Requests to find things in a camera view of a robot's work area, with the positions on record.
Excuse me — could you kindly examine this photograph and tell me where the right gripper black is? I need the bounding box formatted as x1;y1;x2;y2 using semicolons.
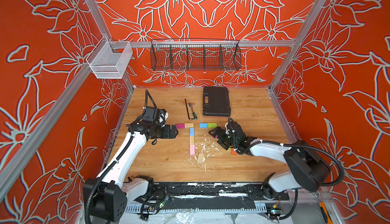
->
209;126;240;149

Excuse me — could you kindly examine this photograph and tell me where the green block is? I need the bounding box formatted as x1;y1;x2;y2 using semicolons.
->
208;122;218;128

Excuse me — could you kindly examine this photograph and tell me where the light blue block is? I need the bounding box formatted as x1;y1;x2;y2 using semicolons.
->
199;123;209;128

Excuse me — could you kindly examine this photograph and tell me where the magenta block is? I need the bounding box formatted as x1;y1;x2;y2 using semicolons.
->
175;123;186;129

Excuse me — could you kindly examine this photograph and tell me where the orange block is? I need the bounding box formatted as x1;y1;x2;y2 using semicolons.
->
231;148;237;156

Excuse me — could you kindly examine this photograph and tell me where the natural wood block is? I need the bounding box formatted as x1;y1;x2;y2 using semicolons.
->
184;123;194;128
190;136;195;145
197;153;205;165

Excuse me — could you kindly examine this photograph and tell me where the black plastic tool case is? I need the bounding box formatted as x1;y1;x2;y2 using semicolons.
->
203;87;231;117

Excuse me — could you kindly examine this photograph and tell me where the pink block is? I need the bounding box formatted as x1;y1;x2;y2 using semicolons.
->
190;144;196;156

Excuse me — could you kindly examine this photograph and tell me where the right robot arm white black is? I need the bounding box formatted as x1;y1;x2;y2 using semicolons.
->
209;118;345;224

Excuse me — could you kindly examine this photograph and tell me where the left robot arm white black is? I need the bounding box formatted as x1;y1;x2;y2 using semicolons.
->
82;91;178;224

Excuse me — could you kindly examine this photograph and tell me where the black hex key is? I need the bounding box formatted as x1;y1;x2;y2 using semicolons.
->
184;99;197;120

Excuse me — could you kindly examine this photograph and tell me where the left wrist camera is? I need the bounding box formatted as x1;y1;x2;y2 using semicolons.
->
156;109;169;126

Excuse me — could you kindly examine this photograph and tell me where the green handled ratchet wrench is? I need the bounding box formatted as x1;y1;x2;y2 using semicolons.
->
188;103;198;120

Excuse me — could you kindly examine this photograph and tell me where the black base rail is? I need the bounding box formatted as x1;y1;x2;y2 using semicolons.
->
146;182;290;202

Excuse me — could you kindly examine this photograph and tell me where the black wire basket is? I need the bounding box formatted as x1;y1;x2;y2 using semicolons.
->
150;38;242;72

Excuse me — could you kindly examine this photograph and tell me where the white wire basket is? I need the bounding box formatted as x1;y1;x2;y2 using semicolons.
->
86;36;133;79

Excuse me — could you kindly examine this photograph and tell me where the orange handled tool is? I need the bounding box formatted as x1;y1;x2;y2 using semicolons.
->
319;202;333;224

